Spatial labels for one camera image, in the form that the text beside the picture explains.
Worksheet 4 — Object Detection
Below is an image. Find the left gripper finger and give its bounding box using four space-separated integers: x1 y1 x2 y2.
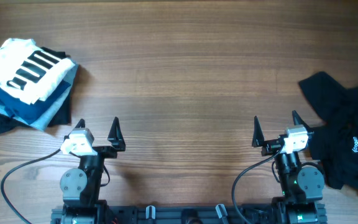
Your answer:
108 117 126 151
63 119 85 140

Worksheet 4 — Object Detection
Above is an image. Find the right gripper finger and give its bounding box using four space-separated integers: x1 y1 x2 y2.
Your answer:
291 110 314 135
252 116 265 147

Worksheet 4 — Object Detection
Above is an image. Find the black polo shirt with logo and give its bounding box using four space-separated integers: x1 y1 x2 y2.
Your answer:
298 72 358 190

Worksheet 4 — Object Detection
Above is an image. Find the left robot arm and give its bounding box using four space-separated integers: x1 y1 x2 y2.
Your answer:
51 117 126 224

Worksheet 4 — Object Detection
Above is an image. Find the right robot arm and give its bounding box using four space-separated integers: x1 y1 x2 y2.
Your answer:
252 111 328 224

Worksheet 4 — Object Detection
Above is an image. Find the dark blue folded shirt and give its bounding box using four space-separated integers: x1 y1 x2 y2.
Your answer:
0 81 71 124

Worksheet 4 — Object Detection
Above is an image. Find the white shirt with black stripes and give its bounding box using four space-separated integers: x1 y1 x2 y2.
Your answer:
0 39 75 105

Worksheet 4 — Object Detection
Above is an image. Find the black folded shirt in stack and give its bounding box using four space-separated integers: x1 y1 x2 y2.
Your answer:
0 47 69 134

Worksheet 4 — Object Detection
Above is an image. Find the light blue folded shirt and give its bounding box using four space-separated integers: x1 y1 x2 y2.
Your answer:
0 64 78 131

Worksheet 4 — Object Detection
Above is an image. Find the right black camera cable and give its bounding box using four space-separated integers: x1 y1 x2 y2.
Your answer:
231 146 284 224

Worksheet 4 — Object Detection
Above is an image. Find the black camera cable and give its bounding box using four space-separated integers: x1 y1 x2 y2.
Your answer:
231 146 284 224
0 148 62 224

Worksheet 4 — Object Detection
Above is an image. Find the left black camera cable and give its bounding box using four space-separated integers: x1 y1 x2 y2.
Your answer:
0 148 62 224

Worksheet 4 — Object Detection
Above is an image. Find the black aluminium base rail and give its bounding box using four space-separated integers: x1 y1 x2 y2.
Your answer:
50 203 328 224

